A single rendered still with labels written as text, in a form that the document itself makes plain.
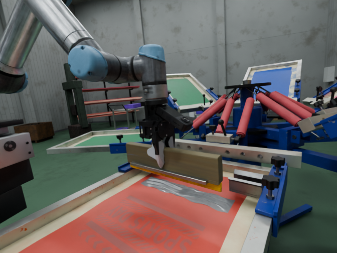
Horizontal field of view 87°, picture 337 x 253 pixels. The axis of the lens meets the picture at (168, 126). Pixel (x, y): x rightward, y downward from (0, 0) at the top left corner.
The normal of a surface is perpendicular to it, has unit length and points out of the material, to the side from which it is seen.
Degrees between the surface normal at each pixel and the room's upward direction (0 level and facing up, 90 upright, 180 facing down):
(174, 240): 0
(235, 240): 0
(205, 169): 90
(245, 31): 90
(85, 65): 90
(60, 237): 0
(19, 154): 90
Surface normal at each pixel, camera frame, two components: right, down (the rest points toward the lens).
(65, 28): 0.04, -0.07
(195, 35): -0.30, 0.20
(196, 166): -0.60, 0.19
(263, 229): -0.08, -0.98
